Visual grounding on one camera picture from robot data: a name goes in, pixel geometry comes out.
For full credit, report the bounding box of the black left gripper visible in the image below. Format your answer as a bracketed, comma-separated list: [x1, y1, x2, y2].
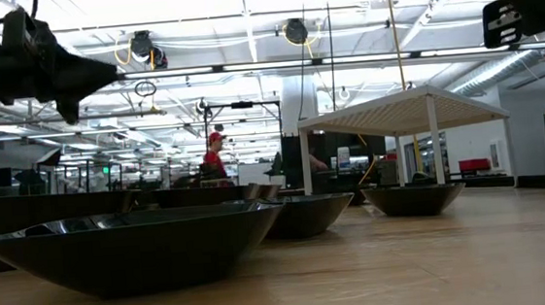
[0, 0, 122, 131]

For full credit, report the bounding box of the black deep square mini bowl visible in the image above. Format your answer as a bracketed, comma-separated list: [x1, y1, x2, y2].
[0, 185, 147, 273]

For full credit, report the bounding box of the black leaf-shaped mini plate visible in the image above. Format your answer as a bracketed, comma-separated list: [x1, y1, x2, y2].
[0, 197, 291, 305]
[360, 180, 468, 222]
[220, 188, 358, 246]

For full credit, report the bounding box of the long ceiling light strip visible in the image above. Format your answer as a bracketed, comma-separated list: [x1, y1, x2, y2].
[115, 39, 545, 83]

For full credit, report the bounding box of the white perforated metal rack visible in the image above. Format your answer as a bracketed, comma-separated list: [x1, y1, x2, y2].
[294, 78, 519, 204]

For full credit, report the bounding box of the red box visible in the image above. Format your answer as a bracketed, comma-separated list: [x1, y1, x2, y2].
[458, 157, 493, 174]

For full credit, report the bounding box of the person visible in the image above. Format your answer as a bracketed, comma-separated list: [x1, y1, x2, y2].
[200, 130, 230, 182]
[307, 152, 329, 174]

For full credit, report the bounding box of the black cabinet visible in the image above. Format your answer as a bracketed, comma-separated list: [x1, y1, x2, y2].
[279, 126, 391, 194]

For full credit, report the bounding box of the white board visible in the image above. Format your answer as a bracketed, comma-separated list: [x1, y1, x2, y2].
[236, 160, 276, 188]

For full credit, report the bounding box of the white building column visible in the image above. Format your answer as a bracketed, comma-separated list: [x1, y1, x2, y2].
[278, 73, 322, 138]

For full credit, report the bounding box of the small plant in white pot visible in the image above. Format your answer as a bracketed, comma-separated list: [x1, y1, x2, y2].
[262, 151, 289, 191]

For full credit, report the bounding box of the ribbed silver duct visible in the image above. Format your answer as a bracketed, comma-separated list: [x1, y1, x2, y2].
[447, 48, 545, 98]

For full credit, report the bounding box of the black ceiling cord reel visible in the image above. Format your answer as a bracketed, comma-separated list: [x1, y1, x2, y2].
[283, 17, 311, 47]
[126, 27, 169, 72]

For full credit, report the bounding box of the black hanging cable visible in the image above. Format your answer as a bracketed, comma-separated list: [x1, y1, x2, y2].
[323, 0, 339, 114]

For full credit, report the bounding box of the black camera rig frame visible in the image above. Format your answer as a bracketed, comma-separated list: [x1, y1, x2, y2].
[199, 96, 288, 178]

